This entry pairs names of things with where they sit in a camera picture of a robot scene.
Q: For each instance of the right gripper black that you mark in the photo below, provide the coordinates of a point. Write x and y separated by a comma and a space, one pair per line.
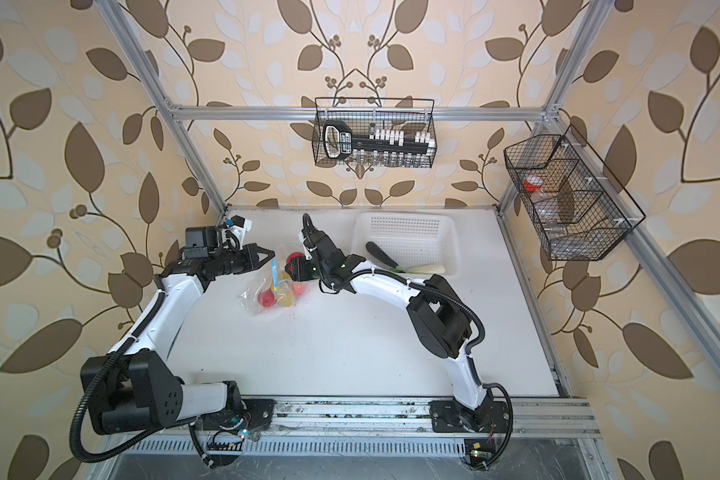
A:
299, 267

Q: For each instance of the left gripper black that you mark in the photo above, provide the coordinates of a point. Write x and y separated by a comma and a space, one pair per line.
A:
250, 261

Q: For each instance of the clear zip top bag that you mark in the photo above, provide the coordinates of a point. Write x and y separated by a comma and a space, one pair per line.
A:
267, 278

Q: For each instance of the red toy apple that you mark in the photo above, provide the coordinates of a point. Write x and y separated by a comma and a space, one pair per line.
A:
267, 298

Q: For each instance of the dark toy eggplant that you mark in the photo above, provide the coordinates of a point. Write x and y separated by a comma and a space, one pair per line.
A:
379, 254

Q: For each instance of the red toy tomato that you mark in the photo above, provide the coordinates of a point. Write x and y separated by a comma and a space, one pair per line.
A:
296, 260

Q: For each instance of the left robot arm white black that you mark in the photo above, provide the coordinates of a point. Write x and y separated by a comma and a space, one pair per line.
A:
130, 393

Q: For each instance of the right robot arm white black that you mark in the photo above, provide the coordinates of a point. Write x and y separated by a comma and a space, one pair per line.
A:
444, 325

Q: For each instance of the white plastic basket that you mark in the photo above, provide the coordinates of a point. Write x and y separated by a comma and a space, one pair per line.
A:
412, 240

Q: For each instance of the white toy radish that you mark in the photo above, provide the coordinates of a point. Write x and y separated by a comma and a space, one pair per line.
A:
427, 269

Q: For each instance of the red capped clear bottle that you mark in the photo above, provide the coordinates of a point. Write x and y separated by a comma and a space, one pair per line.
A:
534, 186

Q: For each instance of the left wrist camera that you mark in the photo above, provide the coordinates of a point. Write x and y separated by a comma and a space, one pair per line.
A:
204, 242

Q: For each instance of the black tool with handle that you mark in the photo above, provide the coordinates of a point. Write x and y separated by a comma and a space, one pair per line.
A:
339, 141

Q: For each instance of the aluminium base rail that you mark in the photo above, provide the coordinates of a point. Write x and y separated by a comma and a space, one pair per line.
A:
377, 426

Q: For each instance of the black wire basket back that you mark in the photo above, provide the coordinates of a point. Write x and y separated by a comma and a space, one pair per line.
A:
408, 113

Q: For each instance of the black wire basket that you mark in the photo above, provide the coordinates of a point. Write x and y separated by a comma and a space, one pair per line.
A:
408, 113
591, 212

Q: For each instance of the black wire basket right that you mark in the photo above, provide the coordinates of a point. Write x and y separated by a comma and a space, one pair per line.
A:
591, 212

